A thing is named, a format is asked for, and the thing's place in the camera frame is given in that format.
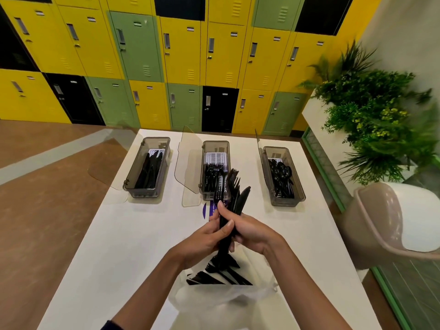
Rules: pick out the green artificial plants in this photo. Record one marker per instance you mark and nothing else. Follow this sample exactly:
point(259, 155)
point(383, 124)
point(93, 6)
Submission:
point(374, 113)

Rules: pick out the round purple sticker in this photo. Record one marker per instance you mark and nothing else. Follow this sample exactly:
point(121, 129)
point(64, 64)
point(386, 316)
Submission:
point(205, 210)

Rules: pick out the person's right fingers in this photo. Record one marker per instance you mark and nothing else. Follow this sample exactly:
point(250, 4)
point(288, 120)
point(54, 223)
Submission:
point(229, 213)

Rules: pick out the person's left forearm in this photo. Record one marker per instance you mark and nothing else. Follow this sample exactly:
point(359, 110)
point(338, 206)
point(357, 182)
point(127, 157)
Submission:
point(147, 295)

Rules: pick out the grey box with spoons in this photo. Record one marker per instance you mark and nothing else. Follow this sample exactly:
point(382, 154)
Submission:
point(295, 182)

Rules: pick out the clear plastic bag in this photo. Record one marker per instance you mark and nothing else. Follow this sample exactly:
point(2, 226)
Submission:
point(220, 302)

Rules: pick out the white perforated tray insert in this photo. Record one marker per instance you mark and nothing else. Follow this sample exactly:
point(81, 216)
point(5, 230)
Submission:
point(153, 151)
point(216, 158)
point(274, 159)

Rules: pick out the dark sleeve cuff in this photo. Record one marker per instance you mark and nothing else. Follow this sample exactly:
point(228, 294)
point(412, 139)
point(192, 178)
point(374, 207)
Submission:
point(110, 325)

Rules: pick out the white planter box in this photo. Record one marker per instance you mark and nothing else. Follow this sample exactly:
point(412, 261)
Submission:
point(323, 133)

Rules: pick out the person's right hand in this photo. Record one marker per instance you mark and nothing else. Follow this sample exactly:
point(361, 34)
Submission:
point(256, 235)

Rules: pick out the heap of black plastic knives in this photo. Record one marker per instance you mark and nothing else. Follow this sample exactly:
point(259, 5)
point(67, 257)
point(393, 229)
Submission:
point(148, 173)

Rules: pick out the beige shell chair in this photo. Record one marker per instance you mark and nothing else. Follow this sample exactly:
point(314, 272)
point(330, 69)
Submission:
point(371, 223)

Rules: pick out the green framed glass partition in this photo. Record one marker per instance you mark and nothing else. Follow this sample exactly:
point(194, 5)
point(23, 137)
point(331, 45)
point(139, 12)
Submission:
point(409, 292)

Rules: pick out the wall of coloured lockers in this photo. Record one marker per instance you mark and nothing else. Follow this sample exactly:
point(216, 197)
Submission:
point(192, 58)

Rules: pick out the person's right forearm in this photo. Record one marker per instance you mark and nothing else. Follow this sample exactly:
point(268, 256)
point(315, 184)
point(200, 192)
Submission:
point(302, 288)

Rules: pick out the person's left thumb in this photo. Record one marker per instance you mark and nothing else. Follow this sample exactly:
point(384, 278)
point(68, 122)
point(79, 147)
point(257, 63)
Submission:
point(222, 230)

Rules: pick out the loose black cutlery pile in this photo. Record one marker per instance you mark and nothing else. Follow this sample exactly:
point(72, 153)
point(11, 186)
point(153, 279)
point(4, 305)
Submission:
point(220, 273)

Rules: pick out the heap of black plastic forks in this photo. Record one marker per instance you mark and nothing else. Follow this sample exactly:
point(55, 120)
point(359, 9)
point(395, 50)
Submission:
point(210, 176)

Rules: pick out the person's left hand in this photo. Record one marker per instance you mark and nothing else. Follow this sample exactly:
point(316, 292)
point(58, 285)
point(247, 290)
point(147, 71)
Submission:
point(199, 245)

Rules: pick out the heap of black plastic spoons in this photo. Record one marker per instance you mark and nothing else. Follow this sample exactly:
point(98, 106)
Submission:
point(282, 178)

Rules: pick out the bunch of black plastic cutlery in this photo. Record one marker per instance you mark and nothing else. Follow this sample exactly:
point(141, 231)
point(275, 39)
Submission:
point(233, 192)

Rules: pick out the grey box with knives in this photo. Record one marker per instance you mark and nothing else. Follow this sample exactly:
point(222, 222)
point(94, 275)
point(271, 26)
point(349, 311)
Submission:
point(161, 168)

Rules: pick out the grey box with forks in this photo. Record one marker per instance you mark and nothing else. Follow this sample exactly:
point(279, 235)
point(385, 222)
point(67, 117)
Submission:
point(215, 147)

